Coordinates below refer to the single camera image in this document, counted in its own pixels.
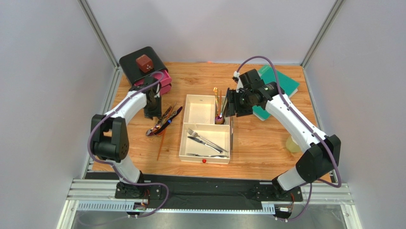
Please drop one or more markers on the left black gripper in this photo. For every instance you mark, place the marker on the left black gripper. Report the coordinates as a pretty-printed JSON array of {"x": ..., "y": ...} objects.
[{"x": 149, "y": 114}]

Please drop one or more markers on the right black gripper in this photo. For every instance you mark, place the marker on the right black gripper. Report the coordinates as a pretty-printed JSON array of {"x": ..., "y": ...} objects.
[{"x": 231, "y": 102}]

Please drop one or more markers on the black spoon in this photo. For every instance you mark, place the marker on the black spoon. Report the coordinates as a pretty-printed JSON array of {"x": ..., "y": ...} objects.
[{"x": 224, "y": 106}]

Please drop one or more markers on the iridescent long spoon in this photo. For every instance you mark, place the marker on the iridescent long spoon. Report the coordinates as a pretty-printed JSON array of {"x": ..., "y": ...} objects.
[{"x": 219, "y": 119}]

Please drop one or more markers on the iridescent rainbow spoon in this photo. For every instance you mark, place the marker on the iridescent rainbow spoon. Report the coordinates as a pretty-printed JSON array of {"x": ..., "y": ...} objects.
[{"x": 163, "y": 122}]

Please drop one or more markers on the gold ornate spoon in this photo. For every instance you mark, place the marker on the gold ornate spoon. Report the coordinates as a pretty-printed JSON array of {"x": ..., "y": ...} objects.
[{"x": 216, "y": 95}]

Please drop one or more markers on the silver table knife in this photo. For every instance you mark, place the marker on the silver table knife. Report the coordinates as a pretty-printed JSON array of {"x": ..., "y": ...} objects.
[{"x": 205, "y": 144}]

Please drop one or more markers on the orange spoon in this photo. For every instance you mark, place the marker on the orange spoon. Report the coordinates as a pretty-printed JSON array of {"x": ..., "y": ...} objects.
[{"x": 220, "y": 104}]

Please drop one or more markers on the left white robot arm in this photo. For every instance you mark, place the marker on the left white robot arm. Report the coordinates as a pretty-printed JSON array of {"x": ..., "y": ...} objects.
[{"x": 108, "y": 142}]

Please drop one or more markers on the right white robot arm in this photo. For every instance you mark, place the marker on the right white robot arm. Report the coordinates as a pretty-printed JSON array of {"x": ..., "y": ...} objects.
[{"x": 320, "y": 152}]

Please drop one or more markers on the blue-grey chopstick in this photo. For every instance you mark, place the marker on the blue-grey chopstick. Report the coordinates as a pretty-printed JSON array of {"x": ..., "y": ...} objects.
[{"x": 231, "y": 133}]

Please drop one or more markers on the blue serrated knife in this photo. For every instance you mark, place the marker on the blue serrated knife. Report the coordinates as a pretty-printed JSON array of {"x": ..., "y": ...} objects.
[{"x": 175, "y": 113}]

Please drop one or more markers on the orange chopstick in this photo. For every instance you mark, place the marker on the orange chopstick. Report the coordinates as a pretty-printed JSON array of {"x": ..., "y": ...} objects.
[{"x": 164, "y": 131}]

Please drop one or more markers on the white divided utensil tray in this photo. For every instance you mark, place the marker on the white divided utensil tray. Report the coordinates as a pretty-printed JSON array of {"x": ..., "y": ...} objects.
[{"x": 199, "y": 115}]

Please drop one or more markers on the silver fork diagonal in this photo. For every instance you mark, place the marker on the silver fork diagonal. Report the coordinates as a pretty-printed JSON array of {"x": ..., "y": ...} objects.
[{"x": 196, "y": 135}]

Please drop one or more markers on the black pink drawer box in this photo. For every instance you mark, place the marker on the black pink drawer box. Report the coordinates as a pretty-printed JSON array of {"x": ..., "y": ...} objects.
[{"x": 136, "y": 77}]

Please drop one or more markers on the brown cube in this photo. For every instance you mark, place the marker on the brown cube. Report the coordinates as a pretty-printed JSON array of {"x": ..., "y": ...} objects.
[{"x": 144, "y": 63}]

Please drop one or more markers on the silver fork front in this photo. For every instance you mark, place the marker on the silver fork front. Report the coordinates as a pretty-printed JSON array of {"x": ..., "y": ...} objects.
[{"x": 211, "y": 156}]

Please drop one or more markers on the yellow-green mug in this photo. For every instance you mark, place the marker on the yellow-green mug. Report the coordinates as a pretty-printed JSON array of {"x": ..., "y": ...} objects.
[{"x": 292, "y": 146}]

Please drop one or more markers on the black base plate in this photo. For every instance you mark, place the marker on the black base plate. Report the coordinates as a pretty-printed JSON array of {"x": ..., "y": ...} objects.
[{"x": 200, "y": 193}]

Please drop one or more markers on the aluminium frame rail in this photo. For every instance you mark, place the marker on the aluminium frame rail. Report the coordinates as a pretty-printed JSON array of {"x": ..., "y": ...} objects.
[{"x": 90, "y": 204}]

